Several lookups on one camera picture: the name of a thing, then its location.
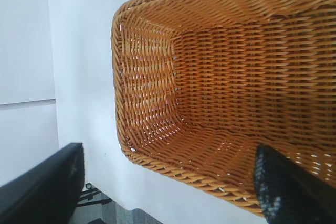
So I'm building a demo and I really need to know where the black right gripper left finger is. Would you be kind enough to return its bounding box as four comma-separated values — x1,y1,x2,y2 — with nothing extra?
0,142,86,224

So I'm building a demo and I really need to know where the woven wicker basket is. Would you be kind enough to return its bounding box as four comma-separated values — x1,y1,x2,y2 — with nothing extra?
110,0,336,218

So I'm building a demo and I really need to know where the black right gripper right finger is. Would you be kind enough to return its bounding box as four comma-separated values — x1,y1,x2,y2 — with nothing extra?
253,144,336,224

